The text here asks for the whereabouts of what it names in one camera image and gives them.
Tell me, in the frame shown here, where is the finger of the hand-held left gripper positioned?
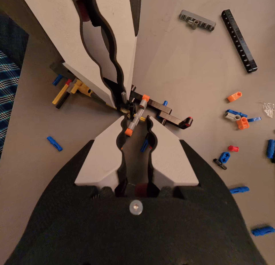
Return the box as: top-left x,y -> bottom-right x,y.
18,0 -> 127,108
89,0 -> 138,97

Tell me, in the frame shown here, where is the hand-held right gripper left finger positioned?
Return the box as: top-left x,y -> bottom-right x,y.
74,115 -> 129,192

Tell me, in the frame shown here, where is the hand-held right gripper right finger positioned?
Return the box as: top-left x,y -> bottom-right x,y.
146,115 -> 199,192

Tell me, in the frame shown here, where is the black yellow lego assembly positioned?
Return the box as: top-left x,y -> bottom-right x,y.
52,75 -> 193,153

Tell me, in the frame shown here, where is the black lego pin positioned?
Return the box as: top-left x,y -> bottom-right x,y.
213,158 -> 227,170

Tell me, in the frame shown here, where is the blue lego pin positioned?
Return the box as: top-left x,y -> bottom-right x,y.
251,226 -> 275,236
267,139 -> 275,159
47,136 -> 63,152
229,186 -> 250,194
226,109 -> 248,118

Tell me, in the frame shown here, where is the grey lego beam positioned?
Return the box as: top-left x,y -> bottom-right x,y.
179,9 -> 216,32

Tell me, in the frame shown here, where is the grey lego connector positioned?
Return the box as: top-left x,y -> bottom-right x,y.
224,111 -> 241,121

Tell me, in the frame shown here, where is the orange lego connector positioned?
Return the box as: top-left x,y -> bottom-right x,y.
236,117 -> 250,130
227,92 -> 243,103

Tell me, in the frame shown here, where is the long black lego beam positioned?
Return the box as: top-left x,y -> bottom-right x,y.
221,9 -> 258,73

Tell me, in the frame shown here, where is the dark navy garment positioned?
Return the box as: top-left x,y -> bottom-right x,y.
0,13 -> 29,67

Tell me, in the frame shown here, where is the blue plaid shirt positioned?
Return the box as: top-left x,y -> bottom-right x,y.
0,50 -> 22,160

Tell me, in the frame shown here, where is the clear plastic scrap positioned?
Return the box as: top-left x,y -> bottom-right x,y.
262,102 -> 275,119

